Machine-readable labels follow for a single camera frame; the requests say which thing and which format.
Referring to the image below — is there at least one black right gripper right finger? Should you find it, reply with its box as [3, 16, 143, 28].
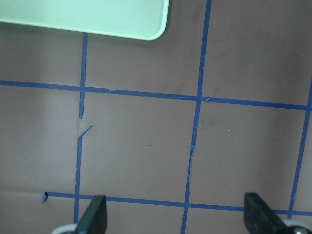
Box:
[244, 193, 290, 234]

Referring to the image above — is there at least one green plastic tray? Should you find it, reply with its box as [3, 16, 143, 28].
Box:
[0, 0, 170, 40]

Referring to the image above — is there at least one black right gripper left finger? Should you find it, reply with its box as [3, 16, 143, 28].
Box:
[76, 195, 108, 234]

